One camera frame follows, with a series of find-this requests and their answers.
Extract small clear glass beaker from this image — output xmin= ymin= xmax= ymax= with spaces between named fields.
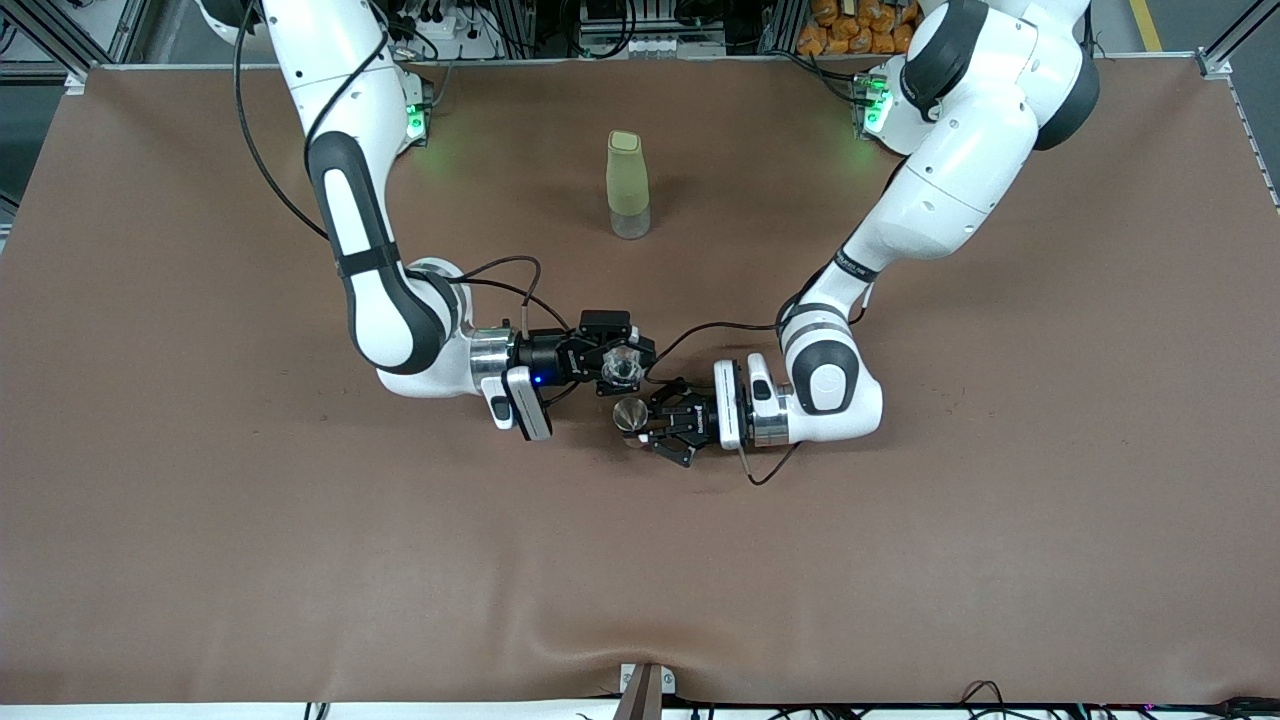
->
xmin=599 ymin=344 xmax=645 ymax=394

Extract steel double cone jigger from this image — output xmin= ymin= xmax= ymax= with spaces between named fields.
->
xmin=611 ymin=396 xmax=652 ymax=447

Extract brown table mat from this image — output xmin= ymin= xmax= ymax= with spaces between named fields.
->
xmin=0 ymin=56 xmax=1280 ymax=707

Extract clear bottle with green sleeve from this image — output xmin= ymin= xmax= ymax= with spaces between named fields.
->
xmin=605 ymin=129 xmax=653 ymax=242

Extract grey electronics box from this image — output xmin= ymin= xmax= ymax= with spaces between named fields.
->
xmin=578 ymin=0 xmax=728 ymax=60

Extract white power strip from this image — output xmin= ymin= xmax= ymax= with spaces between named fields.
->
xmin=384 ymin=0 xmax=503 ymax=62

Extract orange snack bags pile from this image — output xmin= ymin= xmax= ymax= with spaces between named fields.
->
xmin=796 ymin=0 xmax=923 ymax=58

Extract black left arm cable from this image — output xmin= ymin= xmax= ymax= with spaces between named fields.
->
xmin=644 ymin=289 xmax=872 ymax=488

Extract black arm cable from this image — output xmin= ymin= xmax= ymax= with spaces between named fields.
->
xmin=644 ymin=289 xmax=872 ymax=488
xmin=231 ymin=0 xmax=582 ymax=407

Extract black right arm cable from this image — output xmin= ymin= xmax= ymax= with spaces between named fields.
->
xmin=231 ymin=0 xmax=582 ymax=407

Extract metal table edge bracket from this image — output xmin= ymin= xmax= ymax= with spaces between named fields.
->
xmin=618 ymin=661 xmax=678 ymax=720

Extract black looped floor cable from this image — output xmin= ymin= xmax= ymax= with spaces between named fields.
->
xmin=958 ymin=679 xmax=1013 ymax=714

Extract aluminium frame profile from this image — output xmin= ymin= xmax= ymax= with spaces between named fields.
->
xmin=18 ymin=0 xmax=153 ymax=81

